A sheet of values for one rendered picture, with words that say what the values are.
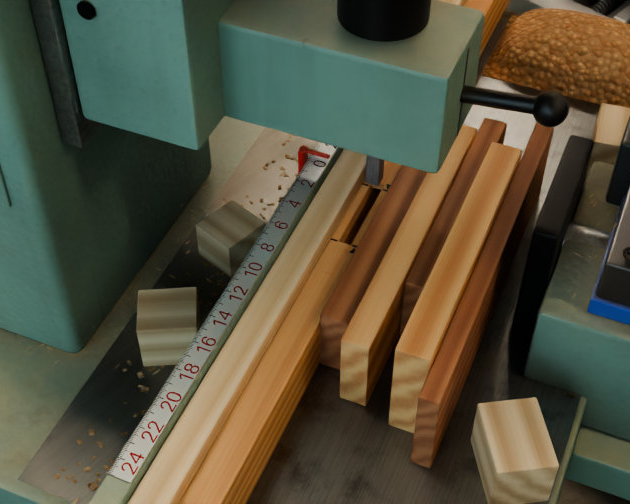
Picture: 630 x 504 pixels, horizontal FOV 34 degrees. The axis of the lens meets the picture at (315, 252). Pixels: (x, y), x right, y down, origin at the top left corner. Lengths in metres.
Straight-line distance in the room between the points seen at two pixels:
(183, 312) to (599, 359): 0.29
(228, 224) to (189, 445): 0.30
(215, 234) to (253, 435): 0.28
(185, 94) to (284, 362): 0.16
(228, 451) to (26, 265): 0.23
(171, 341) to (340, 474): 0.20
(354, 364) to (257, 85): 0.17
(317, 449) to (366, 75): 0.21
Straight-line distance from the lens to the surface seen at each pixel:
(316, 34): 0.58
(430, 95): 0.57
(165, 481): 0.54
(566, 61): 0.83
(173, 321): 0.74
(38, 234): 0.69
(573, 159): 0.63
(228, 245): 0.79
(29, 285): 0.74
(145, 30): 0.58
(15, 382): 0.78
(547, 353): 0.62
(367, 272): 0.62
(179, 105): 0.60
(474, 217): 0.62
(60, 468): 0.73
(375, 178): 0.66
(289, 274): 0.61
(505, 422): 0.57
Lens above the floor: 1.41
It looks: 47 degrees down
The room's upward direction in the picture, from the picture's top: straight up
